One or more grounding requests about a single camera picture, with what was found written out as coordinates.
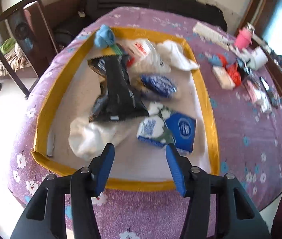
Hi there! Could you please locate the blue patterned packet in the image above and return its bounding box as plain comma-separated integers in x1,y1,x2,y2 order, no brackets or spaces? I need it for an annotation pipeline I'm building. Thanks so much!
138,73,177,97

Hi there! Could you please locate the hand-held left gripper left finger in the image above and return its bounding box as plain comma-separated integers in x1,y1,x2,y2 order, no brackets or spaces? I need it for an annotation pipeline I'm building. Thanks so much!
10,143,115,239

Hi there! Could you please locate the dark wooden chair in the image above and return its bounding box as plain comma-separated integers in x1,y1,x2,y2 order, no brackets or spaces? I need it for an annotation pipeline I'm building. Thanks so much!
0,0,59,100

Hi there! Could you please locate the white towel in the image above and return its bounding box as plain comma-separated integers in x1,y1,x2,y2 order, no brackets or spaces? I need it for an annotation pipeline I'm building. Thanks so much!
68,117,124,161
156,40,201,71

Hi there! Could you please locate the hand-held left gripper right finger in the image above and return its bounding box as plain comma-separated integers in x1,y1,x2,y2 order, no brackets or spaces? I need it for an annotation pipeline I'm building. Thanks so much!
165,143,271,239

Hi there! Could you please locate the white plastic jar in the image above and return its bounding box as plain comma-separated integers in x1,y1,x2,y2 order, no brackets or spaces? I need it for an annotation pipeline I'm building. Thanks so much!
247,47,269,71

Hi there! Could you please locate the small green cloth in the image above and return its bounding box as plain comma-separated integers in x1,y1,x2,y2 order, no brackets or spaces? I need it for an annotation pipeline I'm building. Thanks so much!
110,43,125,55

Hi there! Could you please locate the blue floral tissue pack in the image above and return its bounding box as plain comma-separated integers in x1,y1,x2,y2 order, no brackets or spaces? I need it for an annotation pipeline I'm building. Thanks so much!
136,102,197,154

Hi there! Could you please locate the black sofa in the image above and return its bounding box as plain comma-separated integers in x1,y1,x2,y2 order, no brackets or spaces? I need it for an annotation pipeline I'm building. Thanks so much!
82,0,227,31

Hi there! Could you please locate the yellow-edged cardboard tray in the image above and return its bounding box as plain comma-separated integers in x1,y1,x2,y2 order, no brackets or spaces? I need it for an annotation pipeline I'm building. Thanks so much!
31,26,221,192

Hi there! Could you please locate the green cloth on seat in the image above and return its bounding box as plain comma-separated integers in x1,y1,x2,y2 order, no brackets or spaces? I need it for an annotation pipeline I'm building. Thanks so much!
0,37,18,55

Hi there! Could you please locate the black device with cables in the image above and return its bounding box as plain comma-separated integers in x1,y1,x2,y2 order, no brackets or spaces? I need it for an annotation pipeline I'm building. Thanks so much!
237,60,253,80

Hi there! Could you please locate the floral seat cushion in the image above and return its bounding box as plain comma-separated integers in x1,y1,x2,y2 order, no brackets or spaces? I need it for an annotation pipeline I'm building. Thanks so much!
0,46,35,77

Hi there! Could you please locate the black smartphone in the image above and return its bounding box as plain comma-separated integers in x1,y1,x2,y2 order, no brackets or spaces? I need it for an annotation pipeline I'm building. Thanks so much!
258,76,280,107

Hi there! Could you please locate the stack of papers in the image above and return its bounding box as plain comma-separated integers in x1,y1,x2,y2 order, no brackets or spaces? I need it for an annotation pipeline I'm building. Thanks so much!
193,21,234,48

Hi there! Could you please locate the brown wooden armchair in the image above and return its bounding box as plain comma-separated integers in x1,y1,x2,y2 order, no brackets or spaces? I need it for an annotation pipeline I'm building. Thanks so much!
24,0,86,63

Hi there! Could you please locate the clear striped plastic bag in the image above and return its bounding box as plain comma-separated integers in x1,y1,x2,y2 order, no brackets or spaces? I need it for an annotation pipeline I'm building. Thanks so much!
131,52,172,74

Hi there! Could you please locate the wooden sideboard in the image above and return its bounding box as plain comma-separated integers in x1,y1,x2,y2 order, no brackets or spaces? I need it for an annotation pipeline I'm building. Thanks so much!
263,52,282,140

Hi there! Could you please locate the black foil packet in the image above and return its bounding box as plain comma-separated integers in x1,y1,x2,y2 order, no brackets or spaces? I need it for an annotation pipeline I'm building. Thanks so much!
87,53,150,123

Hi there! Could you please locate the pink thermos with knit sleeve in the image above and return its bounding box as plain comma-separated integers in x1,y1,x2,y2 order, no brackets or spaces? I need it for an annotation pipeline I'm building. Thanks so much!
234,27,255,50

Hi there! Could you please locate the white lemon print tissue pack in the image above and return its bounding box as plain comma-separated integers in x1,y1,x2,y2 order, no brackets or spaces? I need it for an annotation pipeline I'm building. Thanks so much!
212,65,235,90

